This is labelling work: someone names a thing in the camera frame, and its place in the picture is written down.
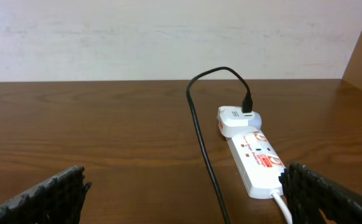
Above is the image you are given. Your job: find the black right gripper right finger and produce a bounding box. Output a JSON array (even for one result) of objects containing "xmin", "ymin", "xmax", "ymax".
[{"xmin": 279, "ymin": 163, "xmax": 362, "ymax": 224}]

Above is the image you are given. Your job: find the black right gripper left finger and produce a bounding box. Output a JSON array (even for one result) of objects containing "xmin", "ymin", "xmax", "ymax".
[{"xmin": 0, "ymin": 166, "xmax": 91, "ymax": 224}]

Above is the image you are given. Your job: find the black charging cable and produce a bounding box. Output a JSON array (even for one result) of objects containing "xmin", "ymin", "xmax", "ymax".
[{"xmin": 185, "ymin": 66, "xmax": 254, "ymax": 224}]

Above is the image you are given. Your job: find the white USB charger adapter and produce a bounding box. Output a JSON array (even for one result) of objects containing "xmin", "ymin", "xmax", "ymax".
[{"xmin": 217, "ymin": 106, "xmax": 262, "ymax": 138}]

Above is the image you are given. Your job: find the white power strip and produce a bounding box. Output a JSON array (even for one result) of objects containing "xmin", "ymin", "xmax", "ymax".
[{"xmin": 227, "ymin": 131, "xmax": 285, "ymax": 199}]

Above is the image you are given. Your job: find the white power strip cord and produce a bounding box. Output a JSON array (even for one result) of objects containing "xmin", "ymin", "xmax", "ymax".
[{"xmin": 270, "ymin": 190, "xmax": 294, "ymax": 224}]

